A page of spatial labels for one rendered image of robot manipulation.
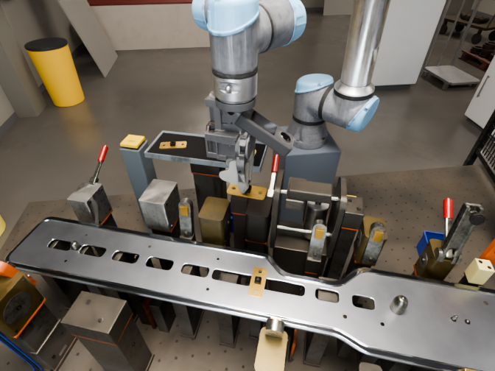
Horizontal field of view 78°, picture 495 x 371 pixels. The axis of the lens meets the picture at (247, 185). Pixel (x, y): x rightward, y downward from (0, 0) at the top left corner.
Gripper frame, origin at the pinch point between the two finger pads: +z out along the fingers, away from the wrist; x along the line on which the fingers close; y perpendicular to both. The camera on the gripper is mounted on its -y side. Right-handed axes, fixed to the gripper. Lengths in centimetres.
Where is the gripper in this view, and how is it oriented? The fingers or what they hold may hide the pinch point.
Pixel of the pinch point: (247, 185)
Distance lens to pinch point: 65.3
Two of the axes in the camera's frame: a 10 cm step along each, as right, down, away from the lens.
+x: -2.5, 6.3, -7.4
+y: -9.7, -1.6, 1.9
